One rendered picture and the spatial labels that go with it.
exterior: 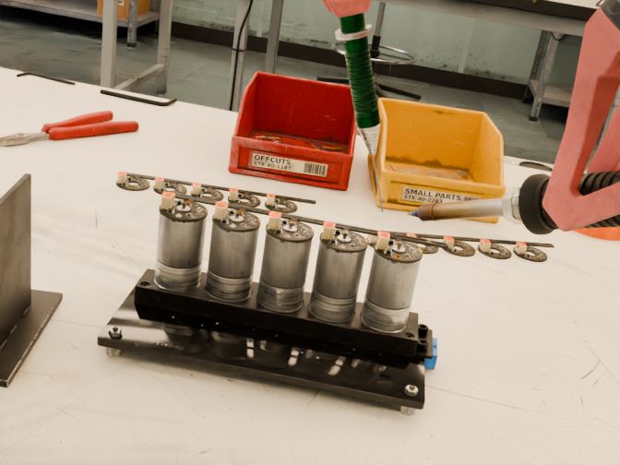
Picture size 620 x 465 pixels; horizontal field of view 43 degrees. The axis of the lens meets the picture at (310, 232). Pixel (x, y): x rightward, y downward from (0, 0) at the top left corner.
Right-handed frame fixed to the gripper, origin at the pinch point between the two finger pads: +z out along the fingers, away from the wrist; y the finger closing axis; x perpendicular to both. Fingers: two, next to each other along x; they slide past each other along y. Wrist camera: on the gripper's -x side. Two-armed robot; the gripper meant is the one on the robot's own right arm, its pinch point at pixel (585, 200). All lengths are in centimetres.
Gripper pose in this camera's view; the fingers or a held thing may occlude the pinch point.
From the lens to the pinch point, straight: 31.9
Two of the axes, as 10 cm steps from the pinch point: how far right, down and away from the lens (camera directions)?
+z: -4.2, 6.0, 6.8
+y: -7.8, 1.4, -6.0
